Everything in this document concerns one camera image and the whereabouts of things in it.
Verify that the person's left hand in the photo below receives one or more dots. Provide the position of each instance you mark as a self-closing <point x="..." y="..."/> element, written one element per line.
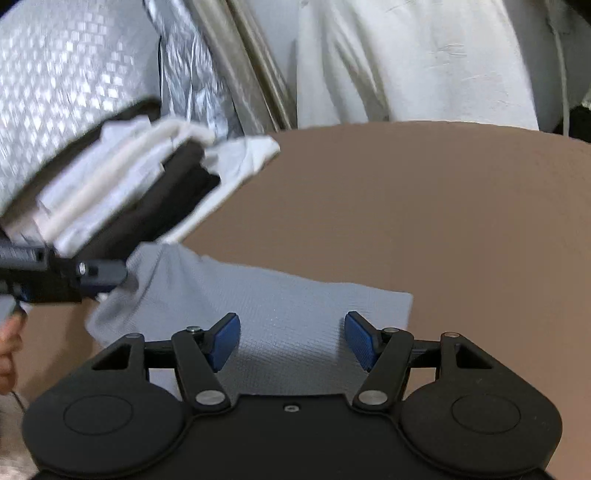
<point x="7" y="355"/>

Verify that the white folded shirt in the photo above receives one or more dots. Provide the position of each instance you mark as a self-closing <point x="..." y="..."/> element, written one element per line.
<point x="115" y="203"/>

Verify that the black folded garment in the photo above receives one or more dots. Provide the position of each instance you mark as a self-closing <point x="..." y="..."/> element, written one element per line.
<point x="157" y="207"/>

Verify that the beige curtain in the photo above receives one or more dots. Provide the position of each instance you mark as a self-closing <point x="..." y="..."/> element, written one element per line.
<point x="244" y="55"/>

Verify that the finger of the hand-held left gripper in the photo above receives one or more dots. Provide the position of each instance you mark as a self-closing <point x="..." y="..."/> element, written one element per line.
<point x="104" y="274"/>

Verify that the white hanging cloth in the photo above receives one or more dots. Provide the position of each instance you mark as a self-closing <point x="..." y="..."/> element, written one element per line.
<point x="406" y="60"/>

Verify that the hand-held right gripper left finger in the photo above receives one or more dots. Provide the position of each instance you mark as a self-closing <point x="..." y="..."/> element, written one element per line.
<point x="224" y="341"/>

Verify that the silver quilted insulation cover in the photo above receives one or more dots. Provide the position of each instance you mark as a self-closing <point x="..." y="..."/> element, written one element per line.
<point x="60" y="69"/>

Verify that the grey printed shirt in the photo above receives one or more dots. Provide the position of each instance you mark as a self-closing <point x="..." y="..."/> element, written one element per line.
<point x="258" y="300"/>

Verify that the dark brown folded garment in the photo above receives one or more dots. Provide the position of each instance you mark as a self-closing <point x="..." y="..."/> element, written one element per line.
<point x="184" y="159"/>

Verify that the fluffy beige blanket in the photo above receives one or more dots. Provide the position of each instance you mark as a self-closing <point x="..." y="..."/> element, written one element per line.
<point x="16" y="438"/>

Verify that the pale blue folded shirt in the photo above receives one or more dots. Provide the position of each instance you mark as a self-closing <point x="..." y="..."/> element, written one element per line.
<point x="92" y="170"/>

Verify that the stack of folded clothes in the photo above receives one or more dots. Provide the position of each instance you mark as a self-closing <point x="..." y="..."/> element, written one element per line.
<point x="138" y="161"/>

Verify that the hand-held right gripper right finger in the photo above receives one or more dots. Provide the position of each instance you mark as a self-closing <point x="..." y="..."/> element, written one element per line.
<point x="362" y="341"/>

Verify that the dark cloth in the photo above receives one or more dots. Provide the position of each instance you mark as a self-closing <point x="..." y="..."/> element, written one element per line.
<point x="581" y="122"/>

